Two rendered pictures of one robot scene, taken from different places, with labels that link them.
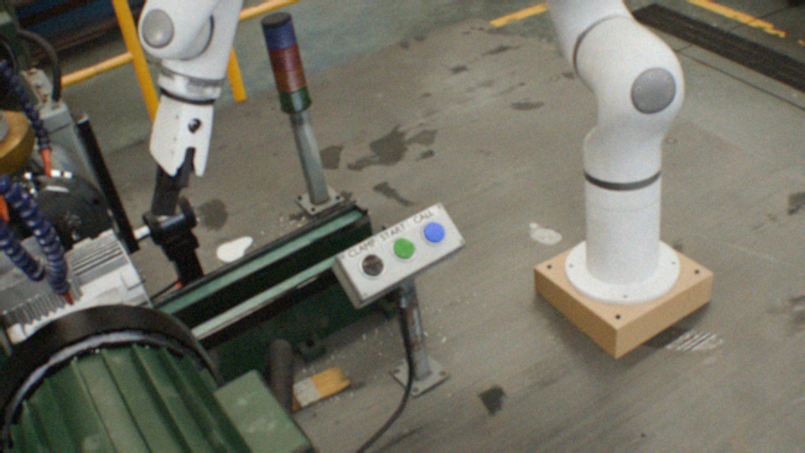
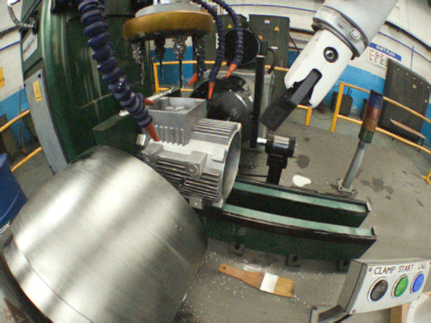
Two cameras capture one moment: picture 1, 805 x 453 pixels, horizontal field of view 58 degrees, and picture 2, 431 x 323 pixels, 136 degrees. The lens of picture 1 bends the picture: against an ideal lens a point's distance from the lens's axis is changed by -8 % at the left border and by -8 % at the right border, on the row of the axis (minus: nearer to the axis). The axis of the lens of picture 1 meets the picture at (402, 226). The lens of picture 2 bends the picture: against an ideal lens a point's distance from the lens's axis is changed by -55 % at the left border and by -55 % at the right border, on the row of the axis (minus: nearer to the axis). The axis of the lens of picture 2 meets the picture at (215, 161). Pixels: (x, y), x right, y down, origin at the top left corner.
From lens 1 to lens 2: 0.82 m
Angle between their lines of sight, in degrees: 38
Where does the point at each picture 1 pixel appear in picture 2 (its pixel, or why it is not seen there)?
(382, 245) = (394, 275)
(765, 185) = not seen: outside the picture
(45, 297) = (165, 129)
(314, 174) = (351, 174)
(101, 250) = (219, 126)
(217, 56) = (371, 15)
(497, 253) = not seen: hidden behind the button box
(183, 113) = (324, 37)
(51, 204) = (229, 100)
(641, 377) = not seen: outside the picture
